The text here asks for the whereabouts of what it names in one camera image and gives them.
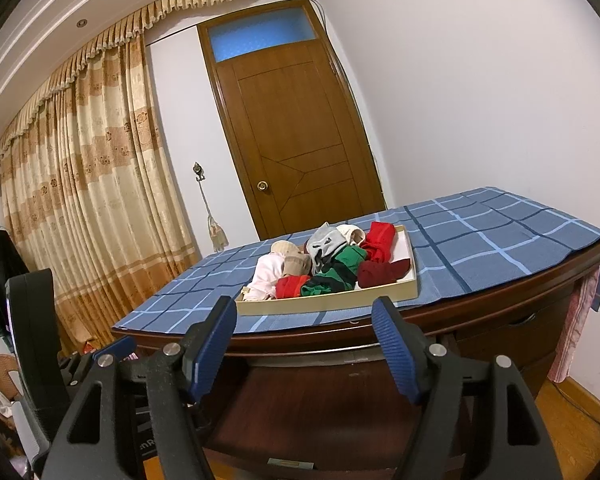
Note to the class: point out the dark red mesh underwear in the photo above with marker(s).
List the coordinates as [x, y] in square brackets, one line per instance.
[380, 274]

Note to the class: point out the blue checked tablecloth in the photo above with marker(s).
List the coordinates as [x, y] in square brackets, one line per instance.
[480, 250]

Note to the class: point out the blue transom window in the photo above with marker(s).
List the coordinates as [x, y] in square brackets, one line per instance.
[260, 35]

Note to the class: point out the shallow cardboard box tray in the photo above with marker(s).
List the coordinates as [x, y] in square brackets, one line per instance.
[330, 302]

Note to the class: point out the metal wall hook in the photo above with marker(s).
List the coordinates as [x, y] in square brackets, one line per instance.
[197, 170]

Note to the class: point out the pink hanging cloth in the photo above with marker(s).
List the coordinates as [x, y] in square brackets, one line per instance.
[575, 330]

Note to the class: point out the cream curtain tassel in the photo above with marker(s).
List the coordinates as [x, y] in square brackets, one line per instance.
[217, 235]

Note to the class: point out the wicker chair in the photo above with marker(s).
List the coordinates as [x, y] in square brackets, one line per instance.
[2, 365]

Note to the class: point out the side desk drawer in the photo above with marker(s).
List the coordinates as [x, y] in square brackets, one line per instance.
[510, 330]

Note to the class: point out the brown wooden door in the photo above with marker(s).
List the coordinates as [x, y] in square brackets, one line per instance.
[300, 135]

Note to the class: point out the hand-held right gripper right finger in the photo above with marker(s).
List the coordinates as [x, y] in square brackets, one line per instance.
[397, 350]

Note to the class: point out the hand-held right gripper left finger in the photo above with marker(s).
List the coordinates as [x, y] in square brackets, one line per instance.
[212, 345]

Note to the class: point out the beige patterned curtain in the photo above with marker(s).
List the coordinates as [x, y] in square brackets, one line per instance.
[90, 185]

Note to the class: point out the dark hanging jacket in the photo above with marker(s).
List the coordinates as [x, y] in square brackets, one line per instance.
[0, 275]

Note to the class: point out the wooden desk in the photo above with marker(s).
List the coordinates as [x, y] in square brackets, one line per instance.
[480, 315]

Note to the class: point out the pleated curtain valance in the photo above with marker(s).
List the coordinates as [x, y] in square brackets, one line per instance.
[180, 2]

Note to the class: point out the recessed ceiling light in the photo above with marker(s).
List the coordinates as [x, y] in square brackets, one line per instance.
[81, 23]

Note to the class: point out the green underwear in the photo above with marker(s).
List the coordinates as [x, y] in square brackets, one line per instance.
[325, 289]
[352, 256]

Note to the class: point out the wooden desk drawer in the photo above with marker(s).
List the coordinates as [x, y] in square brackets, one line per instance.
[305, 410]

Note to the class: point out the brass door knob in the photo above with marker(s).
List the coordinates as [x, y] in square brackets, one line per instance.
[263, 186]

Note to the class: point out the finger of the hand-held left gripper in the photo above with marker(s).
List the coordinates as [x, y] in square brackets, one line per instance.
[115, 346]

